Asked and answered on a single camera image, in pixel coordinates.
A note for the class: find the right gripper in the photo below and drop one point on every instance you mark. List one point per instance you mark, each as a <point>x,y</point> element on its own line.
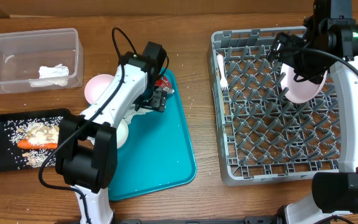
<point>291,45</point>

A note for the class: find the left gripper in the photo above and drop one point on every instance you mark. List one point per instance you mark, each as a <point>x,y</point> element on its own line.
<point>156,101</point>

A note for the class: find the red snack wrapper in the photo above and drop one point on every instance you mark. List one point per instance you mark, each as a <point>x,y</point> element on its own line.
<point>165,84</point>

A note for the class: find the white bowl with rice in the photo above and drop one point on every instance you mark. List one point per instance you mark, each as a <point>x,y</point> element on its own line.
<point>122,133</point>

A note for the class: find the pink bowl with nuts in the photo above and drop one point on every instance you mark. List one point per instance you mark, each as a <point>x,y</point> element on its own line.
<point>95,87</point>

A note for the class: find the white plastic fork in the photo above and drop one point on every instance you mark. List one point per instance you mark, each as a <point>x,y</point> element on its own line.
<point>223,81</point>

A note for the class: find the white napkin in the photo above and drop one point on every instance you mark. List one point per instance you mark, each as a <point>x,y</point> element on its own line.
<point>56,75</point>

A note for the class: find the pile of rice and nuts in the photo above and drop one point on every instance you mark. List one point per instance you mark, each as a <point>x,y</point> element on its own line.
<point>36,131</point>

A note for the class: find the orange carrot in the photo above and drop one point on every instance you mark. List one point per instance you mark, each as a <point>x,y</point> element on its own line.
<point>25,144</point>

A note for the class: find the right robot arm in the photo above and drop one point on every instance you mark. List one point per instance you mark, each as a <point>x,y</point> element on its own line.
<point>328,45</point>

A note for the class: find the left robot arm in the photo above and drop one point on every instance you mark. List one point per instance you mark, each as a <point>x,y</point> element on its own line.
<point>86,155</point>

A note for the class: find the grey dishwasher rack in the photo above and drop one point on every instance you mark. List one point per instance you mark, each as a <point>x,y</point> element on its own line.
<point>263,138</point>

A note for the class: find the black waste tray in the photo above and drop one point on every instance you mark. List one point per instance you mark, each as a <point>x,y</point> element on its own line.
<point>6,163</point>

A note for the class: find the teal serving tray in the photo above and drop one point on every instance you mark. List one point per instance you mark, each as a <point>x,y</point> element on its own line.
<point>158,153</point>

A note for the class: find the clear plastic bin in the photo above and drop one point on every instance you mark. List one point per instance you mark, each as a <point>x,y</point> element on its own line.
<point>23,53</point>

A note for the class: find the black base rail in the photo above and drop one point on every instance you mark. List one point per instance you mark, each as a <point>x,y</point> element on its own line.
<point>246,220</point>

